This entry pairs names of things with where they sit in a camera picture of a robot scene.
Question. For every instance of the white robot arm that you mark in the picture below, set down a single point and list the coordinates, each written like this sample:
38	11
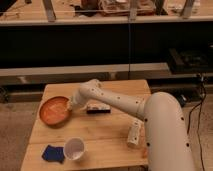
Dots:
165	130

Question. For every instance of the wooden table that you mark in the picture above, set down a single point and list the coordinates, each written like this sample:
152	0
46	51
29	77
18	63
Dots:
104	137

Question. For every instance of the blue cloth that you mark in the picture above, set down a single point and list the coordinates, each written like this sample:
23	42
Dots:
53	154

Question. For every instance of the orange carrot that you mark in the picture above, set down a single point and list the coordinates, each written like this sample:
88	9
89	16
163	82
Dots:
145	152

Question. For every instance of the long metal shelf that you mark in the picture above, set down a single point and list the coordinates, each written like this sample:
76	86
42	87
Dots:
44	75

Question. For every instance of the white plastic bottle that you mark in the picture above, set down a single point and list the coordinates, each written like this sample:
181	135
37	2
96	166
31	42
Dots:
134	134

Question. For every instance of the black and white box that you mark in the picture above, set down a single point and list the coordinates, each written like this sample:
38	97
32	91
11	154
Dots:
98	108

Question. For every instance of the orange ceramic bowl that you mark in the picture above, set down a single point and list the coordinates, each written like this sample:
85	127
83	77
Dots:
54	110

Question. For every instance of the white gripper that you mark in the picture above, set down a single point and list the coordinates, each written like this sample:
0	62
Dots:
75	101

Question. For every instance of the white paper cup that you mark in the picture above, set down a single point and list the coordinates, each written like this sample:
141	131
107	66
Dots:
74	149

